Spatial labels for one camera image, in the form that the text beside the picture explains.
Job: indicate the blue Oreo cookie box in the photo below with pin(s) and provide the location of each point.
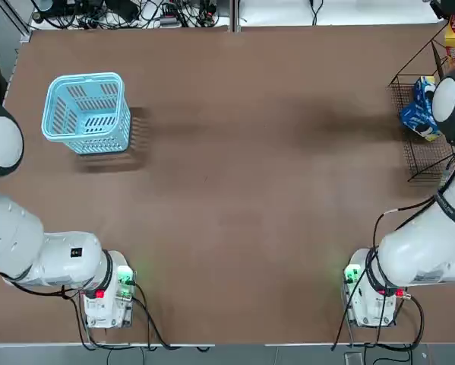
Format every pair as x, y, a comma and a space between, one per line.
415, 118
422, 89

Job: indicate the light blue plastic basket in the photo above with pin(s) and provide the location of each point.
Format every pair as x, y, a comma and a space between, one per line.
65, 141

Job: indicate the aluminium frame post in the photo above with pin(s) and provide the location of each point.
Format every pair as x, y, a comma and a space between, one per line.
234, 15
18, 21

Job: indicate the grey metal bracket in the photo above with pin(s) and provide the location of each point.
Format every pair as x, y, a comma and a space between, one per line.
353, 358

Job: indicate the black box device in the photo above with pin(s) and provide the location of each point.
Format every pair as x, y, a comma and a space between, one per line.
443, 7

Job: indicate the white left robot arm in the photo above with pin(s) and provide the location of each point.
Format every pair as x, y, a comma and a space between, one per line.
41, 247

